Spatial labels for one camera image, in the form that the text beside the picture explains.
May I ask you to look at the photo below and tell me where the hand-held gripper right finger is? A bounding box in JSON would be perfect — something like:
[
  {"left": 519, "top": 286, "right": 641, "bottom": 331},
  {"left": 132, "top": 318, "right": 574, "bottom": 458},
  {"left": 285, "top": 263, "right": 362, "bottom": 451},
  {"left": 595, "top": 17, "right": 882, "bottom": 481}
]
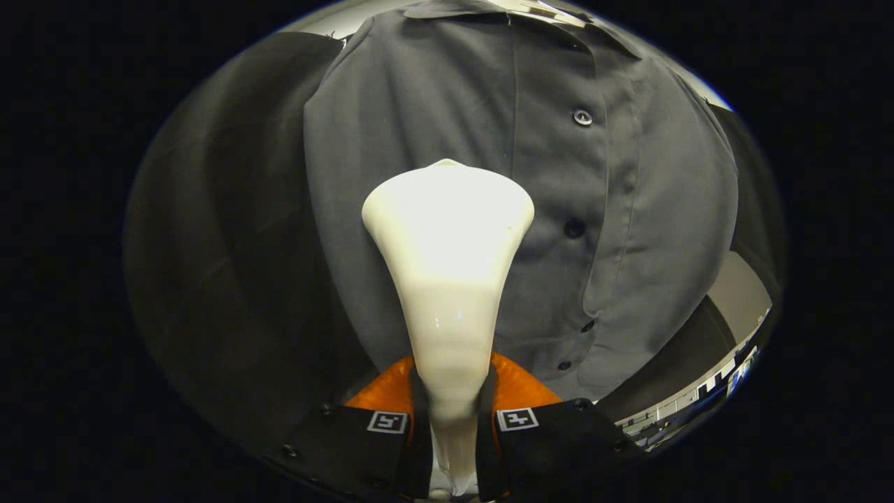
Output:
[{"left": 477, "top": 351, "right": 647, "bottom": 501}]

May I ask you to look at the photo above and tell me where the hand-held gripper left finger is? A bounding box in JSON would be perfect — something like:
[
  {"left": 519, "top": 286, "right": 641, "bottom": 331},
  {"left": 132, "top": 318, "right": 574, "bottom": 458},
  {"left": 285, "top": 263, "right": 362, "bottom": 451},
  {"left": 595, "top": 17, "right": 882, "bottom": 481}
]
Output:
[{"left": 269, "top": 353, "right": 434, "bottom": 501}]

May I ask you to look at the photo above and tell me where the gray button shirt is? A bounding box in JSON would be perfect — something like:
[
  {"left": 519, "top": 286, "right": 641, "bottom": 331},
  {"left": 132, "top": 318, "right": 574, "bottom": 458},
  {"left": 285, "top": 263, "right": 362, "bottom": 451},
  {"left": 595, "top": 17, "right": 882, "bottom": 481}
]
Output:
[{"left": 304, "top": 0, "right": 740, "bottom": 403}]

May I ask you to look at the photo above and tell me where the cream clothes hanger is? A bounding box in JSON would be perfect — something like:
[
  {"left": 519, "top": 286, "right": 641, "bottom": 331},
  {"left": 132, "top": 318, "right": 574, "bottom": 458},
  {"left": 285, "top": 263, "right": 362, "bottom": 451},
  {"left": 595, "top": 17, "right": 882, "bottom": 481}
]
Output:
[{"left": 489, "top": 0, "right": 589, "bottom": 29}]

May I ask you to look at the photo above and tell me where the cluttered white desk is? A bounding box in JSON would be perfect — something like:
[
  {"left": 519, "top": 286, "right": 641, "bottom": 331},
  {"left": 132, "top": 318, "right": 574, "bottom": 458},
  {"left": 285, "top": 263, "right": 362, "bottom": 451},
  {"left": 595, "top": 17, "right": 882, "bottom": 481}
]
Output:
[{"left": 725, "top": 344, "right": 761, "bottom": 400}]

